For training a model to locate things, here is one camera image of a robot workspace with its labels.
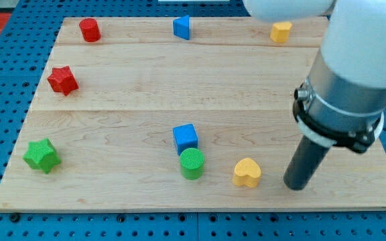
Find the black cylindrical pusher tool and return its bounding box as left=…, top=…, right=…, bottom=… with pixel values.
left=283, top=136, right=330, bottom=191

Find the yellow heart block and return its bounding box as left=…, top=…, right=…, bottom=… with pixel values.
left=232, top=158, right=262, bottom=188

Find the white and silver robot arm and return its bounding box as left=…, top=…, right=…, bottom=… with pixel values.
left=243, top=0, right=386, bottom=190

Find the green cylinder block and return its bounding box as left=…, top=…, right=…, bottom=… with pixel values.
left=180, top=148, right=205, bottom=180

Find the yellow pentagon block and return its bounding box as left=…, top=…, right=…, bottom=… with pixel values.
left=269, top=21, right=292, bottom=44

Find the blue cube block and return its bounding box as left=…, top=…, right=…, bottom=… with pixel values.
left=172, top=123, right=198, bottom=155

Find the wooden board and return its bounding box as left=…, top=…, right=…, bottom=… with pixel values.
left=0, top=17, right=386, bottom=214

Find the blue triangle block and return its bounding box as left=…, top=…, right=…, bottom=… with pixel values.
left=172, top=15, right=190, bottom=40

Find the red cylinder block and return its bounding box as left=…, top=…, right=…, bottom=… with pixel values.
left=79, top=18, right=101, bottom=42

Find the red star block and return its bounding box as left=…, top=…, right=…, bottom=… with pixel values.
left=48, top=66, right=79, bottom=96

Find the green star block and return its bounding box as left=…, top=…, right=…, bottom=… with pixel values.
left=22, top=138, right=62, bottom=174

